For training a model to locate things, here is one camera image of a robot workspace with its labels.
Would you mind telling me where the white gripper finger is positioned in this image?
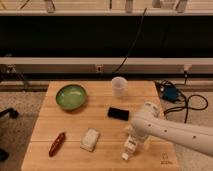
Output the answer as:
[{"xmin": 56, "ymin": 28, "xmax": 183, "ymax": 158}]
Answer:
[
  {"xmin": 125, "ymin": 126, "xmax": 132, "ymax": 136},
  {"xmin": 143, "ymin": 139, "xmax": 150, "ymax": 150}
]

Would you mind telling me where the clear plastic bottle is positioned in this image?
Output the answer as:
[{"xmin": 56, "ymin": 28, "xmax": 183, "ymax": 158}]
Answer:
[{"xmin": 121, "ymin": 135, "xmax": 138, "ymax": 160}]

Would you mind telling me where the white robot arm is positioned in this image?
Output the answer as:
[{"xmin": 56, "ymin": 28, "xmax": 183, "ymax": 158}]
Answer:
[{"xmin": 128, "ymin": 102, "xmax": 213, "ymax": 157}]

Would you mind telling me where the green ceramic bowl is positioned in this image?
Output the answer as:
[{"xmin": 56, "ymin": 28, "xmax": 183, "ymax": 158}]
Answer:
[{"xmin": 55, "ymin": 84, "xmax": 87, "ymax": 110}]

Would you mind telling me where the black rectangular block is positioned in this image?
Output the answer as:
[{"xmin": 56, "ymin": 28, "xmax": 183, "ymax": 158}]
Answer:
[{"xmin": 107, "ymin": 107, "xmax": 129, "ymax": 121}]

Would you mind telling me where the clear plastic cup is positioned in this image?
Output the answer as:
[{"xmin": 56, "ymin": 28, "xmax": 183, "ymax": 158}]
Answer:
[{"xmin": 111, "ymin": 77, "xmax": 127, "ymax": 97}]

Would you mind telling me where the blue power adapter box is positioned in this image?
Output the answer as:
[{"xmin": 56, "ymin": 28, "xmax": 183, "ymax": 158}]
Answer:
[{"xmin": 162, "ymin": 87, "xmax": 179, "ymax": 102}]

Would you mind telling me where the red brown chili toy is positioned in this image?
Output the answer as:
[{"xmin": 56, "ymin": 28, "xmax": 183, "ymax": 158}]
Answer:
[{"xmin": 49, "ymin": 132, "xmax": 66, "ymax": 157}]

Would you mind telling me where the black chair base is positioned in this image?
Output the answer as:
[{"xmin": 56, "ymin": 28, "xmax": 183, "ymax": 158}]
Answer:
[{"xmin": 0, "ymin": 107, "xmax": 20, "ymax": 163}]

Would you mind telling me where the black floor cable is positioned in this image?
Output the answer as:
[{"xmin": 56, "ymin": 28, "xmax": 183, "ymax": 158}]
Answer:
[{"xmin": 154, "ymin": 79, "xmax": 210, "ymax": 125}]

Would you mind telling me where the black hanging cable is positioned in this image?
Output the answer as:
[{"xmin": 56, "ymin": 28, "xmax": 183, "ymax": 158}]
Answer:
[{"xmin": 111, "ymin": 7, "xmax": 148, "ymax": 75}]

